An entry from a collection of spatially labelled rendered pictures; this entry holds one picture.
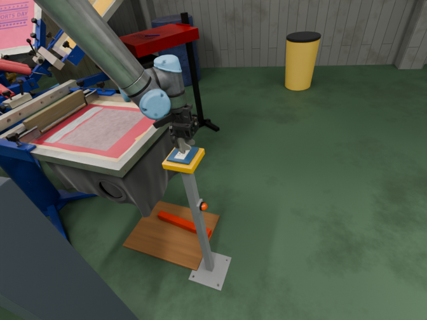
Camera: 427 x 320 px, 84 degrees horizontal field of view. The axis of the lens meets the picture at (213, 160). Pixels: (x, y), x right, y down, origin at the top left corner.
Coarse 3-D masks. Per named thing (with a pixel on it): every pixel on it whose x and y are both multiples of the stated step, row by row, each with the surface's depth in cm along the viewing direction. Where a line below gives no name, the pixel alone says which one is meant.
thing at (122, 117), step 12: (84, 108) 140; (108, 108) 137; (120, 108) 135; (132, 108) 133; (72, 120) 130; (96, 120) 127; (108, 120) 125; (120, 120) 124; (132, 120) 122; (144, 120) 121
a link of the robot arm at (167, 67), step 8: (160, 56) 72; (168, 56) 71; (160, 64) 68; (168, 64) 68; (176, 64) 70; (160, 72) 69; (168, 72) 70; (176, 72) 71; (160, 80) 70; (168, 80) 71; (176, 80) 72; (168, 88) 73; (176, 88) 73; (184, 88) 77; (168, 96) 74; (176, 96) 75
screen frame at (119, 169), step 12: (108, 96) 142; (120, 96) 139; (12, 132) 119; (156, 132) 106; (144, 144) 99; (36, 156) 103; (48, 156) 99; (60, 156) 98; (72, 156) 97; (84, 156) 96; (132, 156) 93; (84, 168) 95; (96, 168) 92; (108, 168) 88; (120, 168) 87
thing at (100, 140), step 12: (48, 132) 122; (72, 132) 119; (84, 132) 118; (96, 132) 117; (108, 132) 116; (120, 132) 114; (132, 132) 113; (48, 144) 113; (60, 144) 112; (72, 144) 110; (84, 144) 109; (96, 144) 108; (108, 144) 107; (120, 144) 106; (132, 144) 105; (108, 156) 100
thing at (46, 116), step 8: (72, 96) 130; (80, 96) 134; (56, 104) 122; (64, 104) 126; (72, 104) 131; (40, 112) 116; (48, 112) 119; (56, 112) 123; (64, 112) 127; (24, 120) 112; (32, 120) 113; (40, 120) 116; (48, 120) 120; (40, 128) 117
